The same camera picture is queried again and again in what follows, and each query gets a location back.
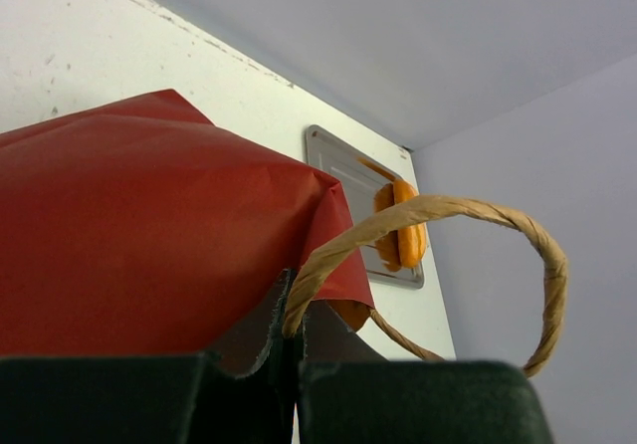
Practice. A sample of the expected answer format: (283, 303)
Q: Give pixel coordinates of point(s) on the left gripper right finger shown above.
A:
(418, 402)

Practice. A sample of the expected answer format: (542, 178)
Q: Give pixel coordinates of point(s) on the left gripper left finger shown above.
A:
(183, 398)

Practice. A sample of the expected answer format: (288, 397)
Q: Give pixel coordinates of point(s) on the red paper bag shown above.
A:
(140, 227)

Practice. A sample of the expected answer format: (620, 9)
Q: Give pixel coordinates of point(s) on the metal tray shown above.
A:
(361, 178)

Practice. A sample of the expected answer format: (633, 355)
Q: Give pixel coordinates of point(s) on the oval fake bread loaf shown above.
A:
(406, 247)

